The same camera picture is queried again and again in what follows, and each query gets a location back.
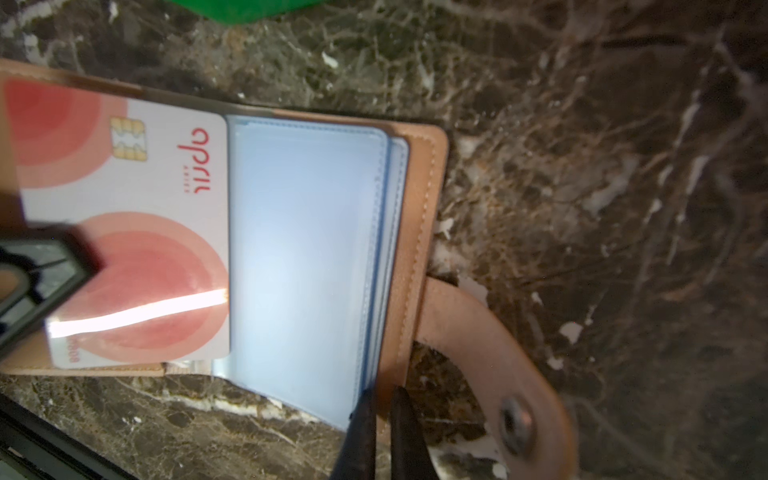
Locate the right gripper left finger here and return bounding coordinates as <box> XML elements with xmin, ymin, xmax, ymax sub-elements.
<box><xmin>329</xmin><ymin>389</ymin><xmax>377</xmax><ymax>480</ymax></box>

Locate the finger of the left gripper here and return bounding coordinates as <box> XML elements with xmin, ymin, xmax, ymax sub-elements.
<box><xmin>1</xmin><ymin>225</ymin><xmax>101</xmax><ymax>358</ymax></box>

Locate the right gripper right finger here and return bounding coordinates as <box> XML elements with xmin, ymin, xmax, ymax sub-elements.
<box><xmin>390</xmin><ymin>387</ymin><xmax>439</xmax><ymax>480</ymax></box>

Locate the pink leather card holder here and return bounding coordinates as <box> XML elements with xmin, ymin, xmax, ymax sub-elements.
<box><xmin>1</xmin><ymin>60</ymin><xmax>577</xmax><ymax>479</ymax></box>

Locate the green plastic tray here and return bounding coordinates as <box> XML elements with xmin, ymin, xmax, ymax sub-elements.
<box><xmin>172</xmin><ymin>0</ymin><xmax>323</xmax><ymax>25</ymax></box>

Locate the black front mounting rail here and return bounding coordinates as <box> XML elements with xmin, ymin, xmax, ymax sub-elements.
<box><xmin>1</xmin><ymin>395</ymin><xmax>133</xmax><ymax>480</ymax></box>

